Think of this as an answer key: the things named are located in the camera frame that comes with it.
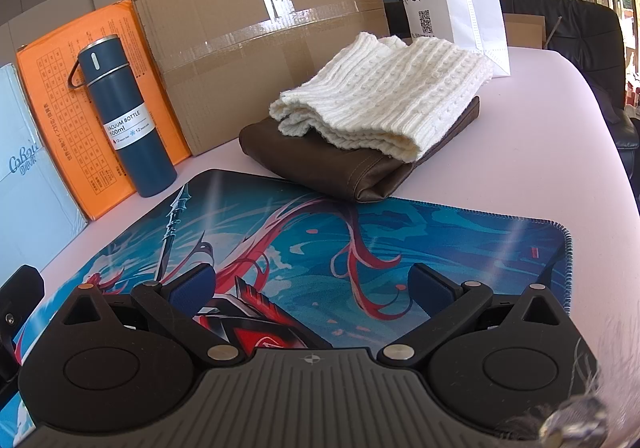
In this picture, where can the large light blue carton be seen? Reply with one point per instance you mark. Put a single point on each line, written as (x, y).
(30, 208)

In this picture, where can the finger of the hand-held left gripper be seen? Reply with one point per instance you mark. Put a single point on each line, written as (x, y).
(22, 293)

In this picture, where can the brown folded garment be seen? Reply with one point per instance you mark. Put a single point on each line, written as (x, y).
(310, 163)

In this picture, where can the black chair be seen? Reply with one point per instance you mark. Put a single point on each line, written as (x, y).
(575, 28)

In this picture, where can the cream knit sweater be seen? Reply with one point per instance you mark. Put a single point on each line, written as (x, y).
(390, 98)

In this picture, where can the fluffy fur cuff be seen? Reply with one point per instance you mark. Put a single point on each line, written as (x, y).
(565, 408)

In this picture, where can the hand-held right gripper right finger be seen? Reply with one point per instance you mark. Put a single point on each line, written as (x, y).
(430, 284)

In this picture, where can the dark blue vacuum bottle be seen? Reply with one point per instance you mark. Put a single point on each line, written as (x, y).
(145, 153)

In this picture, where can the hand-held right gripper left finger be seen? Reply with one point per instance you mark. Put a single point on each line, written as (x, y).
(192, 284)

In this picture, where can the orange box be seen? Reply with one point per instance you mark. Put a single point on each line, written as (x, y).
(65, 128)

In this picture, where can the printed desk mat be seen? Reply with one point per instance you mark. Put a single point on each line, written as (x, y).
(400, 238)

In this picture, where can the brown cardboard box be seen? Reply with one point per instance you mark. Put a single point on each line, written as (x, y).
(225, 93)

